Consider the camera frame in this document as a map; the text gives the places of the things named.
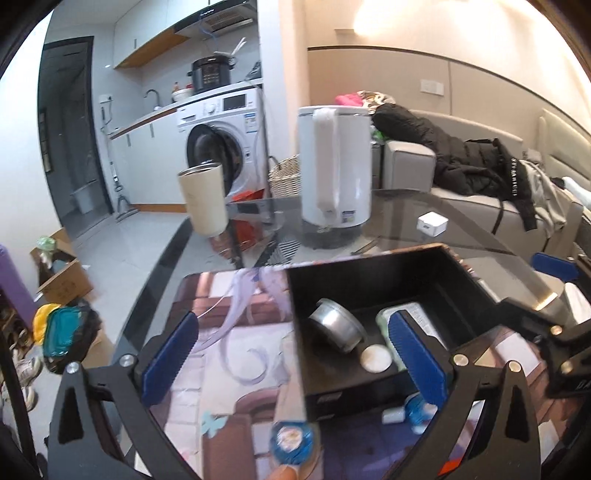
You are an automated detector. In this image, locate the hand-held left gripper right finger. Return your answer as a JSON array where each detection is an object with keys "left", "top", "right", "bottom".
[{"left": 387, "top": 310, "right": 542, "bottom": 480}]

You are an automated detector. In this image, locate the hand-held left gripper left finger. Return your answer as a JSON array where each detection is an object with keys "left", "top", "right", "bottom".
[{"left": 46, "top": 310, "right": 200, "bottom": 480}]

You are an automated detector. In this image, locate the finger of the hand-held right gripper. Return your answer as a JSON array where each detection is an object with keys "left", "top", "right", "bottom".
[
  {"left": 530, "top": 251, "right": 591, "bottom": 296},
  {"left": 500, "top": 296, "right": 591, "bottom": 344}
]

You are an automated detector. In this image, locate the black storage box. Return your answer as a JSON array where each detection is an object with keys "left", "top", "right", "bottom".
[{"left": 286, "top": 244, "right": 500, "bottom": 422}]

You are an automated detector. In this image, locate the round silver disc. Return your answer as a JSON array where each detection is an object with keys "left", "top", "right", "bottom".
[{"left": 360, "top": 344, "right": 391, "bottom": 373}]

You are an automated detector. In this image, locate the green white packet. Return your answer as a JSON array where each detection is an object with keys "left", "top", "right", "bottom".
[{"left": 375, "top": 302, "right": 448, "bottom": 371}]

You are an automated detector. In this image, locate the printed desk mat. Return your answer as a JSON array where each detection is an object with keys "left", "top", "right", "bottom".
[{"left": 136, "top": 258, "right": 555, "bottom": 480}]

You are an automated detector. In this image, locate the grey garment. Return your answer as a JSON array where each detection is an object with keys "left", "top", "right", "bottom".
[{"left": 521, "top": 159, "right": 570, "bottom": 237}]

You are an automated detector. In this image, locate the white cloth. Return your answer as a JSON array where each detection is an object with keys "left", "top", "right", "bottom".
[{"left": 562, "top": 176, "right": 591, "bottom": 209}]

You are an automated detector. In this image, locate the black bag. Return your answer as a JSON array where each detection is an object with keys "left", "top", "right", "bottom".
[{"left": 44, "top": 302, "right": 103, "bottom": 376}]

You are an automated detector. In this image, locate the metal cup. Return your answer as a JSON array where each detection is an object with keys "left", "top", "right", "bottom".
[{"left": 308, "top": 298, "right": 368, "bottom": 354}]

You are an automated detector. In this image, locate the cardboard box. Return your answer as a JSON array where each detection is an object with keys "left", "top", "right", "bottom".
[{"left": 30, "top": 230, "right": 94, "bottom": 306}]

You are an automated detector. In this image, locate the white charger cube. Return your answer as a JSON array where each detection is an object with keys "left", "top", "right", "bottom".
[{"left": 416, "top": 212, "right": 449, "bottom": 236}]

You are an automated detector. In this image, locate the yellow cloth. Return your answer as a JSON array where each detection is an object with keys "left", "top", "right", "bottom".
[{"left": 32, "top": 303, "right": 64, "bottom": 345}]

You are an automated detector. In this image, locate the beige padded headboard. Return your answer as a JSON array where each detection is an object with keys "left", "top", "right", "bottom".
[{"left": 537, "top": 108, "right": 591, "bottom": 155}]

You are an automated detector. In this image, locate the red bag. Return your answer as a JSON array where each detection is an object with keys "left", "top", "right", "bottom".
[{"left": 225, "top": 187, "right": 279, "bottom": 254}]

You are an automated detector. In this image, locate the black puffer jacket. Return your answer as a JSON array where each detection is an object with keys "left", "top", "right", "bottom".
[{"left": 371, "top": 103, "right": 539, "bottom": 232}]

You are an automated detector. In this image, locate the blue round capsule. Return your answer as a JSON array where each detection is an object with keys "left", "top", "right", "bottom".
[{"left": 270, "top": 421, "right": 311, "bottom": 462}]

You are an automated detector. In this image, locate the pair of sneakers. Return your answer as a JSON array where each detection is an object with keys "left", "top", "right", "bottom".
[{"left": 0, "top": 355, "right": 43, "bottom": 412}]

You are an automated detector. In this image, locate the cream tumbler cup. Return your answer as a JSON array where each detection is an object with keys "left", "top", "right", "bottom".
[{"left": 178, "top": 162, "right": 230, "bottom": 239}]

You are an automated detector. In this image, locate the floor mop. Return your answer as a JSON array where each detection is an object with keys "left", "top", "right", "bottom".
[{"left": 107, "top": 131, "right": 138, "bottom": 223}]

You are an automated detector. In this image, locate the purple rolled mat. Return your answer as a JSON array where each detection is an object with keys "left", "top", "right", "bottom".
[{"left": 0, "top": 244, "right": 38, "bottom": 329}]

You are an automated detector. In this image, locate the grey sofa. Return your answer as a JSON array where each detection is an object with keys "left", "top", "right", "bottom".
[{"left": 382, "top": 108, "right": 591, "bottom": 241}]

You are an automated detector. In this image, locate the grey plastic bin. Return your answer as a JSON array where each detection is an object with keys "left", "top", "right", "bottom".
[{"left": 71, "top": 182, "right": 105, "bottom": 214}]

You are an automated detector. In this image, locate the lower kitchen cabinet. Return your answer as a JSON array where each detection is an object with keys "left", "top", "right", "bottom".
[{"left": 111, "top": 105, "right": 186, "bottom": 214}]

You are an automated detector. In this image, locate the kitchen cabinet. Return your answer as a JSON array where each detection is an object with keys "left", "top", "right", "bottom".
[
  {"left": 111, "top": 105, "right": 186, "bottom": 214},
  {"left": 113, "top": 13, "right": 191, "bottom": 70}
]

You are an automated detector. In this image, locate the wicker basket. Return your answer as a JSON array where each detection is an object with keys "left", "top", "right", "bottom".
[{"left": 268, "top": 154, "right": 304, "bottom": 199}]

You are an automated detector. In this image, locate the white electric kettle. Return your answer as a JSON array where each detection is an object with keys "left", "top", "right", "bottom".
[{"left": 295, "top": 105, "right": 376, "bottom": 248}]

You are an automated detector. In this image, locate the patterned cloth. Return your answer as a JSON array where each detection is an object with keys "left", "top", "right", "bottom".
[{"left": 358, "top": 90, "right": 396, "bottom": 110}]

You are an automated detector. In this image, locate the dark door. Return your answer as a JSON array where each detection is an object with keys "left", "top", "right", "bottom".
[{"left": 37, "top": 39, "right": 114, "bottom": 228}]

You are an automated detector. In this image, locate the white washing machine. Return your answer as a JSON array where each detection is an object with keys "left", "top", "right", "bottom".
[{"left": 175, "top": 87, "right": 271, "bottom": 200}]

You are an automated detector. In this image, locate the black pressure cooker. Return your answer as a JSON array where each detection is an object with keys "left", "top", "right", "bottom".
[{"left": 188, "top": 55, "right": 237, "bottom": 94}]

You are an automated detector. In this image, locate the upper kitchen cabinet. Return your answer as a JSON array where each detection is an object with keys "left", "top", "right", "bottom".
[{"left": 113, "top": 13, "right": 191, "bottom": 70}]

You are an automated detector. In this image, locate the range hood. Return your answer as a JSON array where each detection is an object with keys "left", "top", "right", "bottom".
[{"left": 174, "top": 0, "right": 257, "bottom": 38}]

